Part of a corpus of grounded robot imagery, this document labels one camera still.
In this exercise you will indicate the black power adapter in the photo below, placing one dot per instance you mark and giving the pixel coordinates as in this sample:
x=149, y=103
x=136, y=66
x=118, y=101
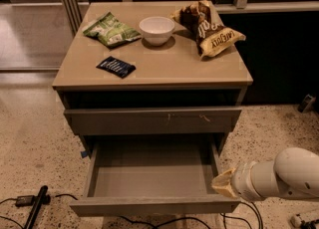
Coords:
x=26, y=200

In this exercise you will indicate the blue tape piece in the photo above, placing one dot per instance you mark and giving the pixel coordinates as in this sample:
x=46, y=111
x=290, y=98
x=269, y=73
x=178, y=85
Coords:
x=84, y=154

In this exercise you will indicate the green chip bag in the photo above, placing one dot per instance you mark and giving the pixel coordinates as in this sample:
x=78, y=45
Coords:
x=110, y=31

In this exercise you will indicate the yellow foam covered gripper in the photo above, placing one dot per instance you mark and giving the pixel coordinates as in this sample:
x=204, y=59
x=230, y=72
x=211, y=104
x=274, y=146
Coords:
x=241, y=180

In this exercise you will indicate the white bowl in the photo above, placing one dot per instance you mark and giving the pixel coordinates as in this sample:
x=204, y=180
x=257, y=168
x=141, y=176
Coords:
x=156, y=30

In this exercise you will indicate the grey drawer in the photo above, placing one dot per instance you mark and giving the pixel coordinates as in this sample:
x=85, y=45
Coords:
x=149, y=178
x=152, y=120

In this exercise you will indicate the grey top drawer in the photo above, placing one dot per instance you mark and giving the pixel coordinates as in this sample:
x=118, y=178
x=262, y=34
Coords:
x=152, y=120

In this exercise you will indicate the grey drawer cabinet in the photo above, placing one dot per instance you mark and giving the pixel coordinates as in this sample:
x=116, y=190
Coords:
x=169, y=76

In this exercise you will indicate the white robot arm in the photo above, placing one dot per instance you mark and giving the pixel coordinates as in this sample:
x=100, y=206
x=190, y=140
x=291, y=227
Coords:
x=293, y=175

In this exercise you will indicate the dark blue snack packet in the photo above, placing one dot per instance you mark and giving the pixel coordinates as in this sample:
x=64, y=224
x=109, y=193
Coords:
x=116, y=66

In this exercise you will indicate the brown yellow chip bag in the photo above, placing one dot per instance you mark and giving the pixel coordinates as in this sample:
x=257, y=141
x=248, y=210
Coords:
x=211, y=38

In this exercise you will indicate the black rod on floor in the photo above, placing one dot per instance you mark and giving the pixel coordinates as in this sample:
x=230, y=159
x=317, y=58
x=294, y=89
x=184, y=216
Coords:
x=43, y=198

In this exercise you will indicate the white power strip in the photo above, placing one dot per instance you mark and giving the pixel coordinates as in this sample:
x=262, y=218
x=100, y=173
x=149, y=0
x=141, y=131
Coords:
x=306, y=220

